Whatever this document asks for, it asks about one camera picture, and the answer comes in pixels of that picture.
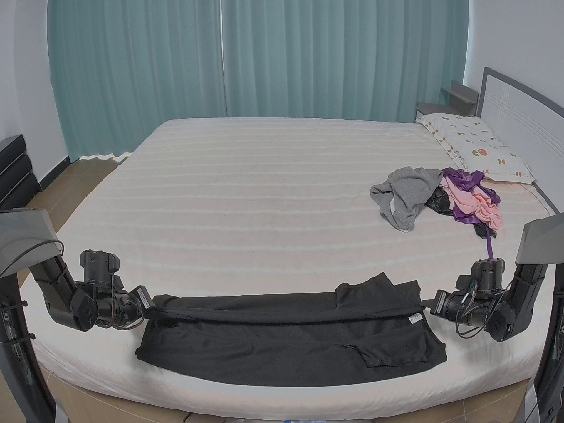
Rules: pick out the grey garment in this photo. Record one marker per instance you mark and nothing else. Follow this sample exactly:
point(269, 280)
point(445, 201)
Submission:
point(409, 192)

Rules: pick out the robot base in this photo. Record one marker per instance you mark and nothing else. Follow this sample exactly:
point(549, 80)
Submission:
point(308, 421)

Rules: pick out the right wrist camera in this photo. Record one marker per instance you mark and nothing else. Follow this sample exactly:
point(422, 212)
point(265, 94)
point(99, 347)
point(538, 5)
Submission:
point(465, 282)

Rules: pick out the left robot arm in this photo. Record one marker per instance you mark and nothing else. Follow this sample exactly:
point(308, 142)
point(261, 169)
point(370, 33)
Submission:
point(53, 289)

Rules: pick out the black T-shirt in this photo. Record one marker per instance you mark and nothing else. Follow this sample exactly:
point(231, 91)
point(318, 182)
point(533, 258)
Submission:
point(264, 342)

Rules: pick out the bed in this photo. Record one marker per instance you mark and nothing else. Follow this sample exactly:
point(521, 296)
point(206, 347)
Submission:
point(264, 192)

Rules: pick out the blue-green curtain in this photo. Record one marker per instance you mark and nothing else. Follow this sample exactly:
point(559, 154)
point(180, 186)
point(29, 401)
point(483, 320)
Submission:
point(343, 38)
point(141, 60)

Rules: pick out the pile of clothes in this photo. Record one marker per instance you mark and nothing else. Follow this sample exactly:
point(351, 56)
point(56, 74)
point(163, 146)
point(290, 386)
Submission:
point(471, 201)

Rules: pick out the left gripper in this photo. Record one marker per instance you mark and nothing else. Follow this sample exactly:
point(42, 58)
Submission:
point(136, 309)

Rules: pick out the white printed pillow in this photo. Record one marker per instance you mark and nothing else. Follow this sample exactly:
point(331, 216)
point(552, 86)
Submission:
point(476, 146)

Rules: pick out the grey bedside table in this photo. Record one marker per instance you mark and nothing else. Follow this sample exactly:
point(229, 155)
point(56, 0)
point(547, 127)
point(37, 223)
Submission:
point(460, 94)

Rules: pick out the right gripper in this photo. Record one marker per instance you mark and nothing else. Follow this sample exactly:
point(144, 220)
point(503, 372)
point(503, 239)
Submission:
point(447, 306)

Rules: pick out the black chest of drawers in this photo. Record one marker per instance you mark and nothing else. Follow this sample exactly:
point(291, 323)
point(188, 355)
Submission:
point(15, 170)

